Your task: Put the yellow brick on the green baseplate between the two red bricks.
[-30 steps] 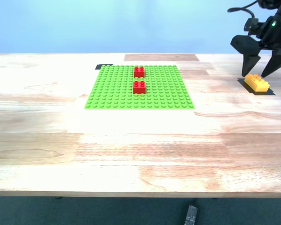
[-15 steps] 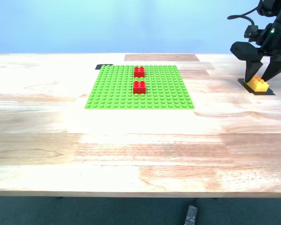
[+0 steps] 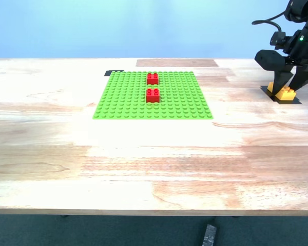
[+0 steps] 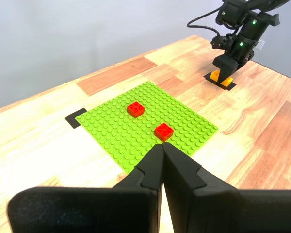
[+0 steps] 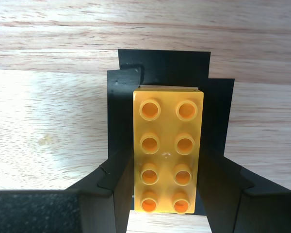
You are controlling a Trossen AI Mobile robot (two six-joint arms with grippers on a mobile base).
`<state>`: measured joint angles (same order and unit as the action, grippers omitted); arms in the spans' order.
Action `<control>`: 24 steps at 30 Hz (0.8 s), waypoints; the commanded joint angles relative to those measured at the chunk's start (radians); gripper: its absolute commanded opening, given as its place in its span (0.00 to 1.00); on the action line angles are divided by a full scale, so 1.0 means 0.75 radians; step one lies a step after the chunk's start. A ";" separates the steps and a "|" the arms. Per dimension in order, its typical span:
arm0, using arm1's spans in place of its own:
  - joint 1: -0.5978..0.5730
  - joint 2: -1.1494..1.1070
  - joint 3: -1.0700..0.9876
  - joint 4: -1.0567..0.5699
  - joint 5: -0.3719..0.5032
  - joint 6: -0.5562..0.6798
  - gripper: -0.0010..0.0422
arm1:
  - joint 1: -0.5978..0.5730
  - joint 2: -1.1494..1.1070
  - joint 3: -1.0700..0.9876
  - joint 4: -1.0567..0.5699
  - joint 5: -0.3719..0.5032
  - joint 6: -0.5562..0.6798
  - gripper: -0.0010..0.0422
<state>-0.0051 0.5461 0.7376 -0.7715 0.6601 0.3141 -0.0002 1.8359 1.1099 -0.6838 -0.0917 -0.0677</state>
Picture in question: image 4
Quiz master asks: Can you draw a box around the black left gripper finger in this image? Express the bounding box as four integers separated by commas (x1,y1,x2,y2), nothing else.
6,143,164,233
162,142,291,233

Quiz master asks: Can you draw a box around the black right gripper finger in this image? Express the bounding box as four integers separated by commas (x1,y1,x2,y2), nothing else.
219,69,235,84

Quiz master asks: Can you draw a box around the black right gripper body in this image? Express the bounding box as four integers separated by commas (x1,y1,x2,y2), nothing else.
210,33,258,68

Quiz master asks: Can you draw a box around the yellow rectangular brick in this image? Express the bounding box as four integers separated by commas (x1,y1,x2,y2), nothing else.
209,69,234,87

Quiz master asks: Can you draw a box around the green studded baseplate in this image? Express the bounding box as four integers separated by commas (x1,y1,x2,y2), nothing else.
76,81,219,175

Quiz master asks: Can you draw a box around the red square brick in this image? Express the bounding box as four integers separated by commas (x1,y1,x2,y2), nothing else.
153,123,175,143
127,101,146,119

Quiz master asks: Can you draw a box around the black tape rectangle marker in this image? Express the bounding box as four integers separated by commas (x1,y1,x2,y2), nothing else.
203,72,237,92

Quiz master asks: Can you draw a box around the black tape corner marker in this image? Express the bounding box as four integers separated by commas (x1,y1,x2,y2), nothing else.
64,108,87,130

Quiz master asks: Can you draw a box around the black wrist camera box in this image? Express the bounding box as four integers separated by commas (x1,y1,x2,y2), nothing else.
212,55,239,73

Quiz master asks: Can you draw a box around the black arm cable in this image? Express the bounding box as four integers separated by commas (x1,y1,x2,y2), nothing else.
186,6,225,37

